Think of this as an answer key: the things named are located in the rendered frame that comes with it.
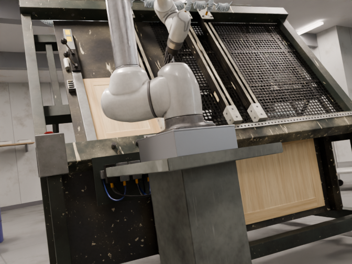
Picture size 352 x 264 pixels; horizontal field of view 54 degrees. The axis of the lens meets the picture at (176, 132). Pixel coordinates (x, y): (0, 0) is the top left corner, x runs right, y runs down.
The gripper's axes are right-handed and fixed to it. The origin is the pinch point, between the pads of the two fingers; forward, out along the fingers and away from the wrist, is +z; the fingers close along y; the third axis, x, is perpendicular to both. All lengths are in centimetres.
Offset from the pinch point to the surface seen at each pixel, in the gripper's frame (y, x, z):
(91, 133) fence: -38, 51, 7
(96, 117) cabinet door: -25, 46, 10
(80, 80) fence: 2, 51, 10
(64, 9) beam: 67, 53, 9
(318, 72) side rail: 4, -132, 9
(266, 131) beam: -49, -55, 5
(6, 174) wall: 395, 171, 820
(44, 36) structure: 52, 68, 21
